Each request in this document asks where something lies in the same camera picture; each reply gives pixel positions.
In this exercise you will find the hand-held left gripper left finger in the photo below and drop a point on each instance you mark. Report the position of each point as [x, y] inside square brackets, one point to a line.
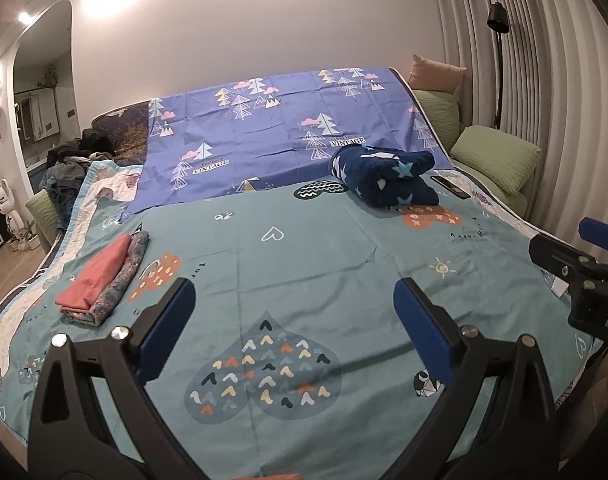
[166, 325]

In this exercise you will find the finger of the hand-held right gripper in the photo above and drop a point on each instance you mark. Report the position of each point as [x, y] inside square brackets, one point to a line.
[549, 255]
[599, 232]

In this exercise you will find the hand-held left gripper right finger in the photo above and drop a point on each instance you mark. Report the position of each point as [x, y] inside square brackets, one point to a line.
[424, 330]

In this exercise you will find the navy fleece pajama top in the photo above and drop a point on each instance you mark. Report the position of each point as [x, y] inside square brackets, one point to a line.
[384, 180]

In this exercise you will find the pile of dark clothes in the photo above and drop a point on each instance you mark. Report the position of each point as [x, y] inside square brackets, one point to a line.
[69, 170]

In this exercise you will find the folded grey patterned cloth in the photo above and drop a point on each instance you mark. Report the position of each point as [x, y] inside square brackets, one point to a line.
[129, 270]

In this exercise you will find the folded pink cloth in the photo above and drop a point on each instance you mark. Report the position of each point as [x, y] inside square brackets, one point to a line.
[96, 275]

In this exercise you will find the green pillow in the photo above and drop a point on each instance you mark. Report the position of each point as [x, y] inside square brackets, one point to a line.
[436, 115]
[494, 157]

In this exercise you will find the black phone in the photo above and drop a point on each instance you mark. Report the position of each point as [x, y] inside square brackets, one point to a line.
[451, 187]

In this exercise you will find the teal printed blanket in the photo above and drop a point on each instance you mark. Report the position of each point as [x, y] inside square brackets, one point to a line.
[309, 270]

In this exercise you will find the small potted plant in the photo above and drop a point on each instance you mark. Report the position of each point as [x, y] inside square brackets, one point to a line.
[29, 235]

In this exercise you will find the green bed cushion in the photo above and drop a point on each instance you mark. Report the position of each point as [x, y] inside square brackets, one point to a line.
[41, 215]

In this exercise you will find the white cat figurine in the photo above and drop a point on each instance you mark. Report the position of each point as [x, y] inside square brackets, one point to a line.
[8, 210]

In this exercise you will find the brown patterned blanket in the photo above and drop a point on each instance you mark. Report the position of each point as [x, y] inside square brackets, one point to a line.
[124, 132]

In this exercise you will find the peach pillow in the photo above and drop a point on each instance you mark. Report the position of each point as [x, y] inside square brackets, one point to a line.
[436, 75]

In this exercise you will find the blue tree-print sheet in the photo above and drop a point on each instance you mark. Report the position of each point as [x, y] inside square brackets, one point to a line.
[264, 130]

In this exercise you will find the black floor lamp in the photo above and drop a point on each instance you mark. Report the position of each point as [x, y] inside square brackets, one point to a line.
[496, 17]

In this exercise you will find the green hanging plant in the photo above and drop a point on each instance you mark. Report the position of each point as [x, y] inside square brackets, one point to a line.
[50, 76]

